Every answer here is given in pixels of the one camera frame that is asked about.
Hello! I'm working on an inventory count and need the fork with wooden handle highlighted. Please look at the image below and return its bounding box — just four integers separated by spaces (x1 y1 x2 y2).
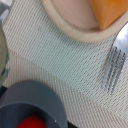
101 23 128 93

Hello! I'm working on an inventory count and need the grey saucepan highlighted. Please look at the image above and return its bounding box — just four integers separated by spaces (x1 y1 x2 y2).
0 81 68 128

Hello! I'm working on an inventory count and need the red toy tomato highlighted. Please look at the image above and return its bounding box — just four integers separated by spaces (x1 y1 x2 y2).
16 116 46 128

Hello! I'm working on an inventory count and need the beige round plate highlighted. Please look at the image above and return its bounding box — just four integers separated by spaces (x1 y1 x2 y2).
41 0 128 42

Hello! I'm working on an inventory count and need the orange toy bread loaf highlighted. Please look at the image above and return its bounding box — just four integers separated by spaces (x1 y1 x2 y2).
90 0 128 29

